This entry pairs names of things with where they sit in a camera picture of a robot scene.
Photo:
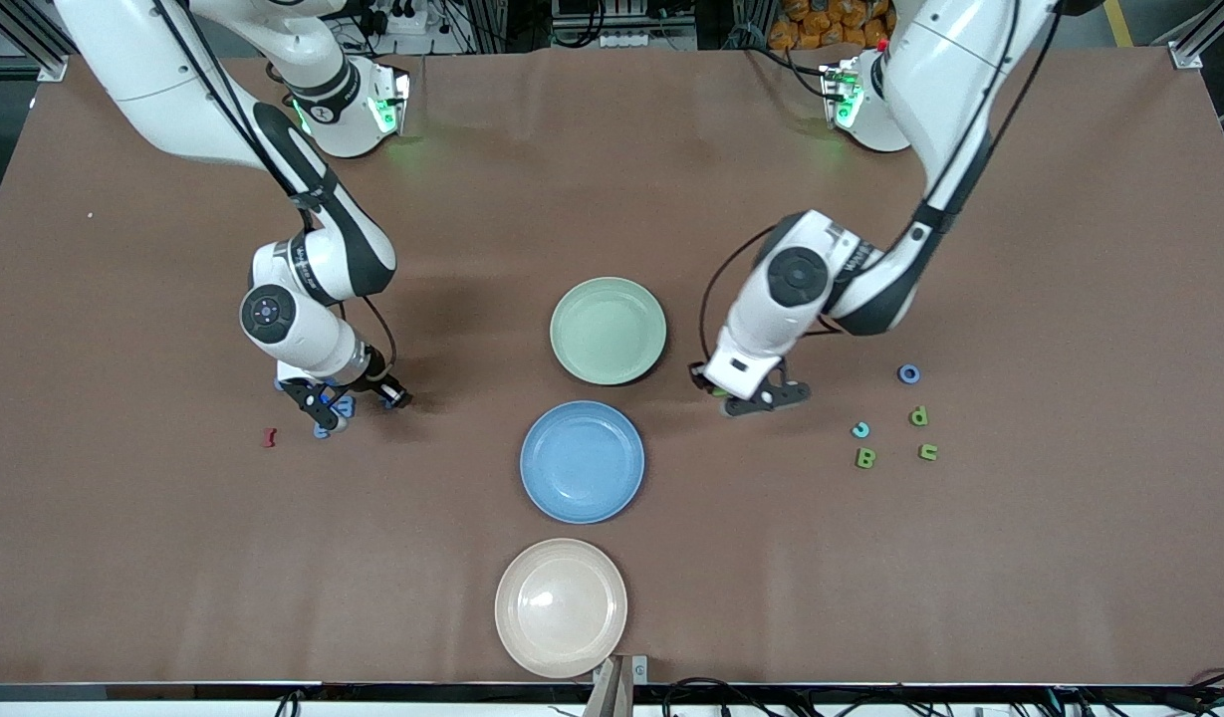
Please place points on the blue foam letter E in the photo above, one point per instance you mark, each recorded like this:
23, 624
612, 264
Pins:
345, 405

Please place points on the power strip with plugs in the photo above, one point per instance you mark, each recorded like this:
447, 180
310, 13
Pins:
402, 15

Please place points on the green foam letter B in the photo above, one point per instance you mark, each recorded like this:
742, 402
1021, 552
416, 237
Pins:
865, 457

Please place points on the brown table cover sheet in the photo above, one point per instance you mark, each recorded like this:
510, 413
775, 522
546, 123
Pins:
612, 199

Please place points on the pale green plate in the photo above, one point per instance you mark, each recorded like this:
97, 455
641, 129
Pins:
608, 331

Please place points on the bag of orange items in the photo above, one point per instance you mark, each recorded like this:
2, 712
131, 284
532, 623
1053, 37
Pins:
816, 20

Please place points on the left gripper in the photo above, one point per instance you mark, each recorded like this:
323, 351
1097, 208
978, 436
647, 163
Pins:
698, 376

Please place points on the beige plate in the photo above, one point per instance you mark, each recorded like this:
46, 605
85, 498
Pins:
561, 607

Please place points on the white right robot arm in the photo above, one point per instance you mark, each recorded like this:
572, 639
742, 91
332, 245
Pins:
153, 80

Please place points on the white power strip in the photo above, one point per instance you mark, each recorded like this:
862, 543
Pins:
646, 40

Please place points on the green foam letter P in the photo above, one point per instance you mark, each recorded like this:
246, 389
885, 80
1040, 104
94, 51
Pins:
918, 415

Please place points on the blue foam letter O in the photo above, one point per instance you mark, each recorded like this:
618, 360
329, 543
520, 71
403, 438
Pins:
900, 373

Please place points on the blue plate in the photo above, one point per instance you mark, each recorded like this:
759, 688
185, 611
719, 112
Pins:
582, 462

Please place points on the metal table edge bracket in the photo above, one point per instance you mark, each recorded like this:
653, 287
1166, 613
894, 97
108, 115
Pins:
621, 687

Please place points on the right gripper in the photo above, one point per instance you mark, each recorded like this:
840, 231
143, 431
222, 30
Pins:
383, 383

